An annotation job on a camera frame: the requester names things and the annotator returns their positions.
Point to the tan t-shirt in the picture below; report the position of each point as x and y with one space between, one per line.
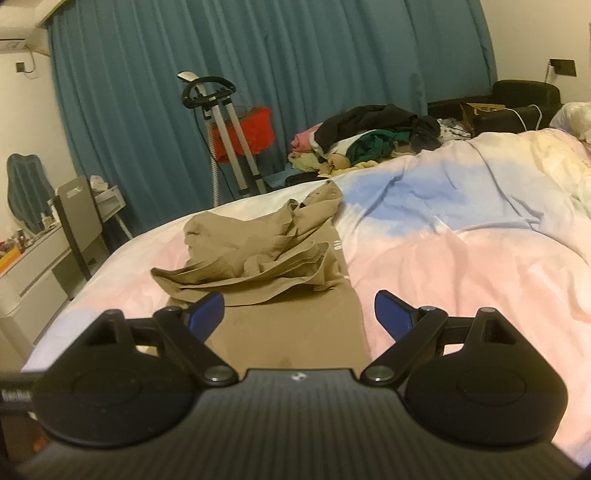
277 276

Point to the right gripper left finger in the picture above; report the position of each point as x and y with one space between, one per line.
126 381

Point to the grey desk chair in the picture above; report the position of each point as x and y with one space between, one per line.
83 229

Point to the white air conditioner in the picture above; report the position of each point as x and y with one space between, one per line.
13 39

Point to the black wall socket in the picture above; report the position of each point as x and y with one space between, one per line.
563 67

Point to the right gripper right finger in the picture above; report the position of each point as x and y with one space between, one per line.
471 380

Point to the pastel bed duvet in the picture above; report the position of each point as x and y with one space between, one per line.
502 220

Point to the dark sofa armchair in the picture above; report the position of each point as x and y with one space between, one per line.
530 105

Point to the pile of mixed clothes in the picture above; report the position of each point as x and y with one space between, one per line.
364 137

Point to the garment steamer stand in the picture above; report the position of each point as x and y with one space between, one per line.
212 95

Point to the red cloth on stand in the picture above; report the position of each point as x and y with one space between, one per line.
257 129

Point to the wall outlet with cable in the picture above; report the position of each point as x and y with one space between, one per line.
28 69

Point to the white pillow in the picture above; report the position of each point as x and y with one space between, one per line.
575 119

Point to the teal curtain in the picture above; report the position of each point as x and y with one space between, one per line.
115 67

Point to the white dressing desk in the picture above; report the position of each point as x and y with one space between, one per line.
31 296

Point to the cardboard box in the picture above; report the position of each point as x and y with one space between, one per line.
473 110

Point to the wavy frame mirror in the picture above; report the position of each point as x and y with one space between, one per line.
28 190

